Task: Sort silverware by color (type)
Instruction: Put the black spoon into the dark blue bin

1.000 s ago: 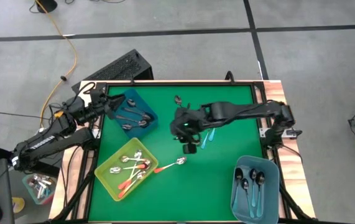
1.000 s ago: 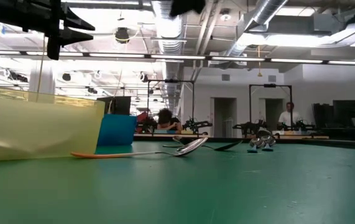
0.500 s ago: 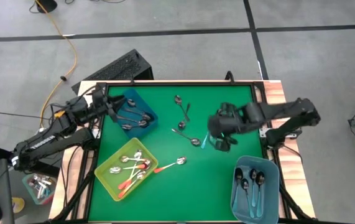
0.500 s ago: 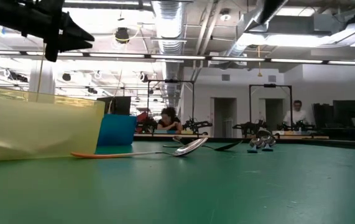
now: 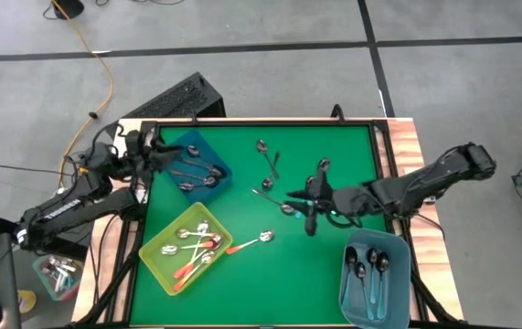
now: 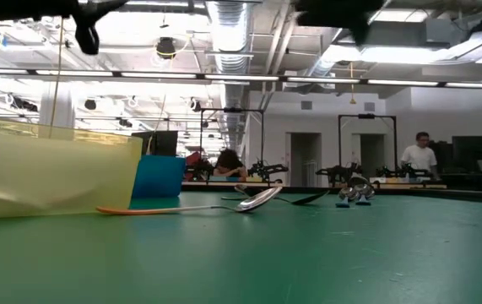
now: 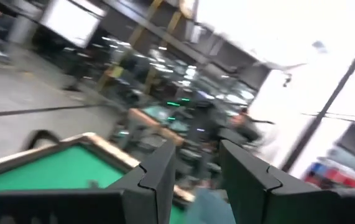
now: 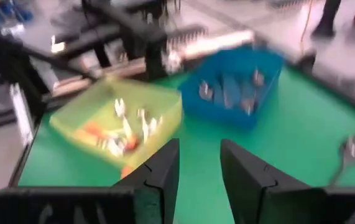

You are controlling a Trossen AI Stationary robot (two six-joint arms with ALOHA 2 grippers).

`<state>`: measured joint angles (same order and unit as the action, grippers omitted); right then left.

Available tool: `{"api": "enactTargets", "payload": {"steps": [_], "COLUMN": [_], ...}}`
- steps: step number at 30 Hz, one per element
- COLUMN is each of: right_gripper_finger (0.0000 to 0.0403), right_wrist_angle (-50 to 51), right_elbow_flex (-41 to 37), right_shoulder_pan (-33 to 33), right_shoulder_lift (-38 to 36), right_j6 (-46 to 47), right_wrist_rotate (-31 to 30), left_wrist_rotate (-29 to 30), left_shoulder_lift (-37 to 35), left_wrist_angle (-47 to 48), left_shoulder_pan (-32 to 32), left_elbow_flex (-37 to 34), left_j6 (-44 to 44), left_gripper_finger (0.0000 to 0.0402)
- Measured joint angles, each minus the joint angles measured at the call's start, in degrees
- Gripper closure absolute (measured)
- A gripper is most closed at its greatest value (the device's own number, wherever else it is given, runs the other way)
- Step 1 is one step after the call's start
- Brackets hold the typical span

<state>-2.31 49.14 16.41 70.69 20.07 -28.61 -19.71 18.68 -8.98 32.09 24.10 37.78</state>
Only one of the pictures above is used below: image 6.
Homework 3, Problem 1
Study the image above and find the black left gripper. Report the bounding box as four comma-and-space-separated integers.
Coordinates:
0, 0, 128, 56

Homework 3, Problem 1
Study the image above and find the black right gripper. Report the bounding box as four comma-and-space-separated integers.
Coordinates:
295, 0, 386, 46

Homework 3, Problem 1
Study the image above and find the yellow-green plastic tray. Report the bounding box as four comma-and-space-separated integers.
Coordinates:
0, 117, 144, 221

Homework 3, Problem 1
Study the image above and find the blue plastic bin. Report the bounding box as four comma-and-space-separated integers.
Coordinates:
132, 154, 187, 199

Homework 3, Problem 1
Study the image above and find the orange-handled metal spoon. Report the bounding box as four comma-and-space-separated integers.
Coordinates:
95, 186, 284, 216

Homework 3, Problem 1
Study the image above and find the ceiling light strip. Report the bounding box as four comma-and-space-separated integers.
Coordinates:
366, 79, 440, 87
285, 76, 362, 84

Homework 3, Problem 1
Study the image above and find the black ceiling dome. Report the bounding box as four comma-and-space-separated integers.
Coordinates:
154, 36, 178, 59

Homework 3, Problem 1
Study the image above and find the person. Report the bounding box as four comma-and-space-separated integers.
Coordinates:
212, 147, 249, 179
399, 131, 441, 179

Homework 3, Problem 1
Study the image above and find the black monitor cluster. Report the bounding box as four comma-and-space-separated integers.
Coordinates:
428, 134, 482, 185

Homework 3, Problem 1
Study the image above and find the green table mat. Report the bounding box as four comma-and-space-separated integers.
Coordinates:
0, 190, 482, 304

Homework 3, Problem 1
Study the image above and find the hanging yellow cord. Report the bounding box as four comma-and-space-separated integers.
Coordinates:
48, 16, 65, 139

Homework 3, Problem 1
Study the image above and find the black gantry frame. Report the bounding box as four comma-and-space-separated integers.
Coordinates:
198, 107, 266, 182
337, 112, 398, 178

